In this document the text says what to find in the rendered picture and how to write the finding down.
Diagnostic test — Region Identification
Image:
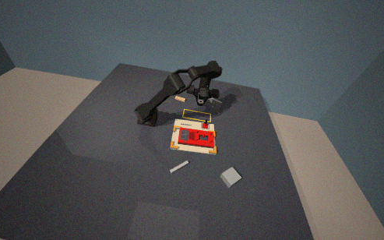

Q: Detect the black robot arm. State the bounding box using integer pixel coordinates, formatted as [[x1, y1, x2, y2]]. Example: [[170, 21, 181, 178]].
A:
[[135, 61, 223, 124]]

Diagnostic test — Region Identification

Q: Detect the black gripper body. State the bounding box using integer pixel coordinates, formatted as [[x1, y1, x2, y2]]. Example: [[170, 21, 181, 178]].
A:
[[186, 80, 220, 98]]

